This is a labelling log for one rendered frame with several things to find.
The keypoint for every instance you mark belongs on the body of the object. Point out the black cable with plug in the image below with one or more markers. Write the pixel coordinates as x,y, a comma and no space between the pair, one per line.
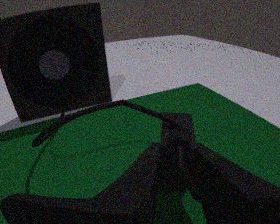
178,146

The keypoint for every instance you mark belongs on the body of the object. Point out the black square fan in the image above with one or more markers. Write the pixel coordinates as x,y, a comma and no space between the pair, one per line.
53,55

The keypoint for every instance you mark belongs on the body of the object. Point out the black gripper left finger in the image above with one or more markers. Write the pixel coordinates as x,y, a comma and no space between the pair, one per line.
131,199

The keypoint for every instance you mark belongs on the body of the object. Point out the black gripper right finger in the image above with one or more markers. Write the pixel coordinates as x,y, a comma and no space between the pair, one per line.
233,195

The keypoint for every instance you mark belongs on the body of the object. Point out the green circuit board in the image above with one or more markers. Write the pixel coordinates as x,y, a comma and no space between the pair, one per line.
87,154

